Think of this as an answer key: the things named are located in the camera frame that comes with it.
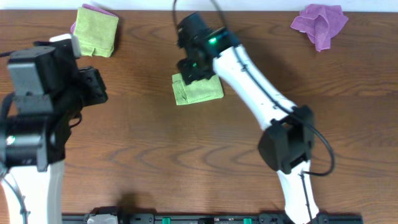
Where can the crumpled purple cloth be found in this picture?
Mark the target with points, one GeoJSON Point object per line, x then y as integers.
{"type": "Point", "coordinates": [321, 23]}

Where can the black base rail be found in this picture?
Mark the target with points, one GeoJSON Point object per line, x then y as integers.
{"type": "Point", "coordinates": [118, 215]}

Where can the green microfiber cloth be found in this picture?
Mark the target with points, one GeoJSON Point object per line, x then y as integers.
{"type": "Point", "coordinates": [196, 92]}

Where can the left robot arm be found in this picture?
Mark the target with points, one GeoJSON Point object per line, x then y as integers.
{"type": "Point", "coordinates": [34, 132]}

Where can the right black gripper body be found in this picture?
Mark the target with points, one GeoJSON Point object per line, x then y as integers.
{"type": "Point", "coordinates": [193, 69]}

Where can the folded green cloth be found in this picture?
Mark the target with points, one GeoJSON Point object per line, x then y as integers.
{"type": "Point", "coordinates": [96, 32]}

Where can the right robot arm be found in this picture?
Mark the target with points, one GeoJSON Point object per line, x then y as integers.
{"type": "Point", "coordinates": [288, 133]}

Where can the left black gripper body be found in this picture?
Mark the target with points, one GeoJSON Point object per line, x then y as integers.
{"type": "Point", "coordinates": [83, 92]}

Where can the folded purple cloth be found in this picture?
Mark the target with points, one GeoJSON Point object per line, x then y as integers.
{"type": "Point", "coordinates": [92, 8]}

